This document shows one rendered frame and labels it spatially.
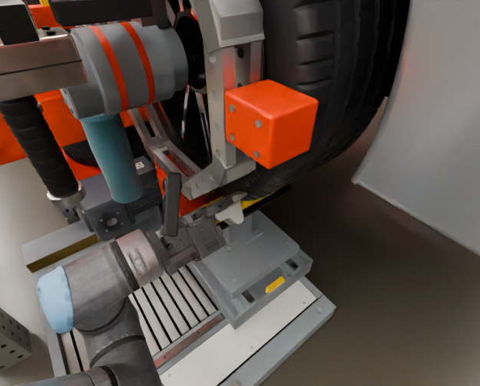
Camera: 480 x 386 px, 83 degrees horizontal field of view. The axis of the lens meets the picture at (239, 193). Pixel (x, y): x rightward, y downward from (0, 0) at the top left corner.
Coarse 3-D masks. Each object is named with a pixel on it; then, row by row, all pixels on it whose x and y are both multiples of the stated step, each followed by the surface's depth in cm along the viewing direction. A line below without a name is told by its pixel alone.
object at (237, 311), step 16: (304, 256) 102; (208, 272) 98; (272, 272) 98; (288, 272) 96; (304, 272) 101; (208, 288) 94; (256, 288) 94; (272, 288) 90; (224, 304) 89; (240, 304) 89; (256, 304) 88; (240, 320) 87
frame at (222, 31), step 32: (192, 0) 31; (224, 0) 29; (256, 0) 31; (224, 32) 29; (256, 32) 32; (224, 64) 32; (256, 64) 34; (160, 128) 75; (224, 128) 37; (160, 160) 69; (224, 160) 41; (192, 192) 59
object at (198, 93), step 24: (168, 0) 55; (168, 24) 72; (192, 24) 58; (192, 48) 62; (264, 48) 37; (192, 72) 63; (264, 72) 38; (192, 96) 66; (168, 120) 77; (192, 120) 79; (192, 144) 74
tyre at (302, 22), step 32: (288, 0) 30; (320, 0) 31; (352, 0) 33; (384, 0) 37; (288, 32) 32; (320, 32) 32; (352, 32) 35; (384, 32) 39; (288, 64) 34; (320, 64) 34; (352, 64) 38; (384, 64) 42; (320, 96) 36; (352, 96) 41; (384, 96) 48; (320, 128) 42; (352, 128) 48; (192, 160) 74; (288, 160) 43; (320, 160) 52; (224, 192) 66; (256, 192) 54
